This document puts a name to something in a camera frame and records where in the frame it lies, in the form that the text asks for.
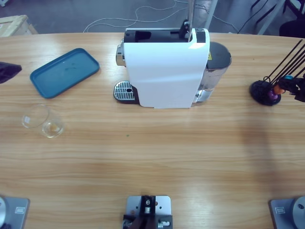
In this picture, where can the center grey mount plate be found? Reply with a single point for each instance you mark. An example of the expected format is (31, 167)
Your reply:
(164, 205)

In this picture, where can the blue rectangular plastic tray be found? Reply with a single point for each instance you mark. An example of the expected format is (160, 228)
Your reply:
(64, 74)

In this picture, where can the arm grey base plate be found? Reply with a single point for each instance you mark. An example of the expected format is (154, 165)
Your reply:
(283, 214)
(16, 214)

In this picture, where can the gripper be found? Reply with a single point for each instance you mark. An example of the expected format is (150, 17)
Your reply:
(300, 93)

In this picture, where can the yellow warning sticker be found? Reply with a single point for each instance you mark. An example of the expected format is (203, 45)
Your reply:
(210, 56)

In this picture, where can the light wooden crate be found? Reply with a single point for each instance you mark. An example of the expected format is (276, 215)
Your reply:
(14, 26)

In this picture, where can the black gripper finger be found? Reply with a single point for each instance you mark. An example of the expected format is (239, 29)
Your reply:
(9, 71)

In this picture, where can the white metal table leg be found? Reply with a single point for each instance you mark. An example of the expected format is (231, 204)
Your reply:
(211, 14)

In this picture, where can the purple coffee capsule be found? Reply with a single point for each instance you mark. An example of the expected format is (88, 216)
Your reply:
(272, 95)

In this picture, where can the clear drinking glass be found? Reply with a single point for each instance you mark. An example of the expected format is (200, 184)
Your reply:
(51, 128)

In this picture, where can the white slanted frame leg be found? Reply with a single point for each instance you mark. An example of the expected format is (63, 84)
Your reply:
(270, 19)

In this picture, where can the clear water tank black lid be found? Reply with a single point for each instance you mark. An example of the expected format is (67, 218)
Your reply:
(214, 76)

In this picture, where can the black drip tray metal grille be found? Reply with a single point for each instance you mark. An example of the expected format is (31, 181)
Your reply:
(122, 91)

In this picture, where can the white capsule coffee machine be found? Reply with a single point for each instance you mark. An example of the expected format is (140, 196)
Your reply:
(166, 76)

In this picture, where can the blue coffee capsule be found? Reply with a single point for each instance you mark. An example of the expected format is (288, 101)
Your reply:
(289, 77)

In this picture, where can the black chair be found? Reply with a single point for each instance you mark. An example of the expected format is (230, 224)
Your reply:
(293, 29)

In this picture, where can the silver coffee machine lever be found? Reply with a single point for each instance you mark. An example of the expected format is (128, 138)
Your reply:
(190, 12)

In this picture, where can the orange coffee capsule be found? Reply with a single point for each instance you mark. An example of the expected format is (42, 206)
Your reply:
(277, 90)

